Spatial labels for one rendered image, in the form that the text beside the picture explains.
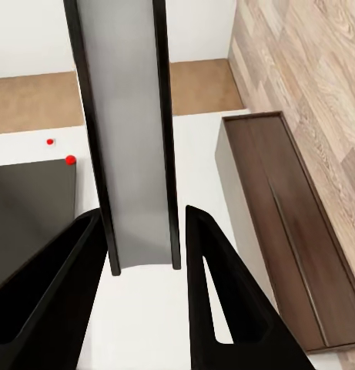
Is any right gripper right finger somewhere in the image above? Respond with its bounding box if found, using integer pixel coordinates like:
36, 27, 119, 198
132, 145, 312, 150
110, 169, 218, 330
185, 205, 315, 370

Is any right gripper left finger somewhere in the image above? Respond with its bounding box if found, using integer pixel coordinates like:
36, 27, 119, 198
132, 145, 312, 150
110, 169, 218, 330
0, 207, 107, 370

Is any hardback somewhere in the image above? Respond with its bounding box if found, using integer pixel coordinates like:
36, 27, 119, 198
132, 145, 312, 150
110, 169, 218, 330
63, 0, 182, 277

